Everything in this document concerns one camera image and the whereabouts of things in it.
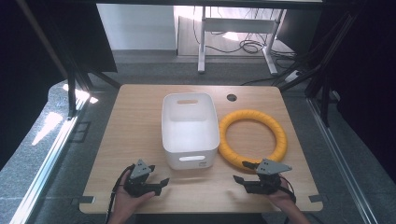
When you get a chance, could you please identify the white power strip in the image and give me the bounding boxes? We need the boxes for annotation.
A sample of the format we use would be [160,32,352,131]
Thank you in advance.
[284,70,304,84]

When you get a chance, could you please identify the black monitor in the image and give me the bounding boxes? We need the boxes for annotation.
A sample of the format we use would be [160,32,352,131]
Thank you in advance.
[276,8,325,56]

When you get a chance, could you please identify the aluminium rail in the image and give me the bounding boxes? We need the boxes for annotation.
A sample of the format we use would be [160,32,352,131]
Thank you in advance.
[305,97,379,224]
[8,92,92,224]

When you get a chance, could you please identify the black curtain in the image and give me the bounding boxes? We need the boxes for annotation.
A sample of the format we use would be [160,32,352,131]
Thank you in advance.
[0,0,119,171]
[306,0,396,185]

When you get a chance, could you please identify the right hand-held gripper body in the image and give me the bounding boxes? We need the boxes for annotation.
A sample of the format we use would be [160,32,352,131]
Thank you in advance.
[245,158,293,196]

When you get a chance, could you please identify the black metal stand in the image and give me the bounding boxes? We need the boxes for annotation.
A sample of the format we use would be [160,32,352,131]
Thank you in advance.
[17,0,122,119]
[278,8,362,128]

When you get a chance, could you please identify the person's right hand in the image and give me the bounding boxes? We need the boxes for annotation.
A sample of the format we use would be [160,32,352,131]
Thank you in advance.
[266,175,297,211]

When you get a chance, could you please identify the white plastic bin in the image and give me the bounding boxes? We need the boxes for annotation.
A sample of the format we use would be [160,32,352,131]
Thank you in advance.
[161,91,221,171]

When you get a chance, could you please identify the person's left hand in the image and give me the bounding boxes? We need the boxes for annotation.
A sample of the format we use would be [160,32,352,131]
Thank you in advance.
[108,169,156,219]

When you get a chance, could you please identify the yellow ring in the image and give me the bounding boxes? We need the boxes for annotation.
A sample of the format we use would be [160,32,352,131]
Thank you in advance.
[218,108,289,172]

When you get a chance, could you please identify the white metal desk frame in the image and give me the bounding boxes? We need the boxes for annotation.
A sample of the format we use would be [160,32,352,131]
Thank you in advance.
[197,6,286,76]

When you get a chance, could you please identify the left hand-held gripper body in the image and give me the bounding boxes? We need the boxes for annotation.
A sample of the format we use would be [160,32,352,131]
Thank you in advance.
[123,159,163,198]

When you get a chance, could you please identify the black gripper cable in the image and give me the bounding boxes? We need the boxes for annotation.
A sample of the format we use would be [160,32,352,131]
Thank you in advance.
[279,175,297,203]
[105,163,135,224]

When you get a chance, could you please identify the black floor cables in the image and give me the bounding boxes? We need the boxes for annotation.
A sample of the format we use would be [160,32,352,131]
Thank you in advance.
[191,7,297,61]

